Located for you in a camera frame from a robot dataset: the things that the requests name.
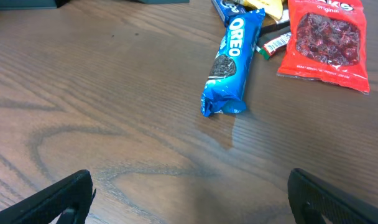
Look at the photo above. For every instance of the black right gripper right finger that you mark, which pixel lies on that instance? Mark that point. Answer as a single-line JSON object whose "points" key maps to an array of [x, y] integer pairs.
{"points": [[313, 200]]}

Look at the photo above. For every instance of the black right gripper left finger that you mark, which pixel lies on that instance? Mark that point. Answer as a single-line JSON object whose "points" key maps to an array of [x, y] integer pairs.
{"points": [[68, 200]]}

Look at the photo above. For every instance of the blue Oreo cookie pack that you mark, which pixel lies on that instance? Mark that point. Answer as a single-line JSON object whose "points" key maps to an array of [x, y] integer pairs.
{"points": [[225, 86]]}

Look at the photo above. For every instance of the dark green box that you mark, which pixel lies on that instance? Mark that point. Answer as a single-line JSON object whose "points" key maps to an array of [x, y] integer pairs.
{"points": [[54, 4]]}

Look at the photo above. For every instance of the small red green candy bar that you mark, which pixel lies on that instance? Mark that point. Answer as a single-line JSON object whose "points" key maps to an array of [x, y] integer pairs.
{"points": [[268, 44]]}

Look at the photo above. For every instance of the red Hacks candy bag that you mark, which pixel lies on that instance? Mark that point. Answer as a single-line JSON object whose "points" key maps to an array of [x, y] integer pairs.
{"points": [[328, 43]]}

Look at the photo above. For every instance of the yellow snack bag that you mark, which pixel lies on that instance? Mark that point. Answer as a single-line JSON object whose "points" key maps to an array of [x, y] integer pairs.
{"points": [[274, 8]]}

